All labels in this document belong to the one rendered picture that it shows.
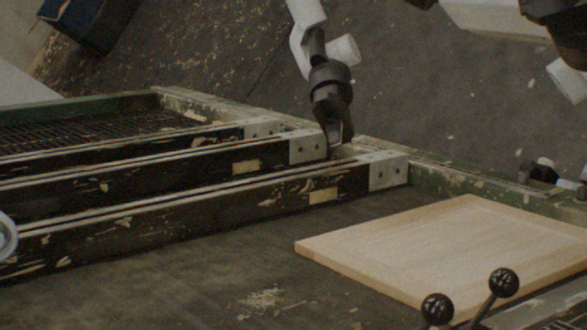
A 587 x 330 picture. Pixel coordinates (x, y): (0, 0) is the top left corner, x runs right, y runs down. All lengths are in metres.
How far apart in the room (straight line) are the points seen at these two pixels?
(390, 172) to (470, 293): 0.63
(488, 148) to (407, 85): 0.56
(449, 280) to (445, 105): 1.92
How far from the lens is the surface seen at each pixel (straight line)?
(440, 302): 0.90
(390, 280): 1.29
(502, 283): 0.98
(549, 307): 1.19
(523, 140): 2.91
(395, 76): 3.42
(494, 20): 1.42
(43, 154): 1.91
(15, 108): 2.61
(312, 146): 2.03
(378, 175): 1.80
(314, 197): 1.68
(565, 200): 1.67
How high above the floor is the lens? 2.25
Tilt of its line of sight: 39 degrees down
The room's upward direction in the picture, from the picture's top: 54 degrees counter-clockwise
